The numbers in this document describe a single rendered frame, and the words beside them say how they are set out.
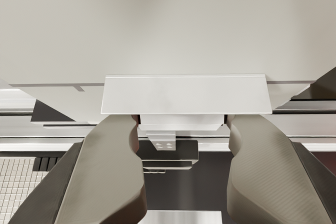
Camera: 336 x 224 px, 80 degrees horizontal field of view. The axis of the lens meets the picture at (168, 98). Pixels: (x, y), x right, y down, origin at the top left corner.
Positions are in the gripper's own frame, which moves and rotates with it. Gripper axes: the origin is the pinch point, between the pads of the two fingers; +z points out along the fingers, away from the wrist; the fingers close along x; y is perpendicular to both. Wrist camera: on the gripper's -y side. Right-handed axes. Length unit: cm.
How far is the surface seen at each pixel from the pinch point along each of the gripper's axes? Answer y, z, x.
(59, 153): 34, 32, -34
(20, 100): 4.8, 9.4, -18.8
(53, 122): 5.3, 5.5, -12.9
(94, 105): 1.4, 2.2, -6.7
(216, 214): 11.7, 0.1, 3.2
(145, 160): 21.4, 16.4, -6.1
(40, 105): 4.0, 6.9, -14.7
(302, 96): 24, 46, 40
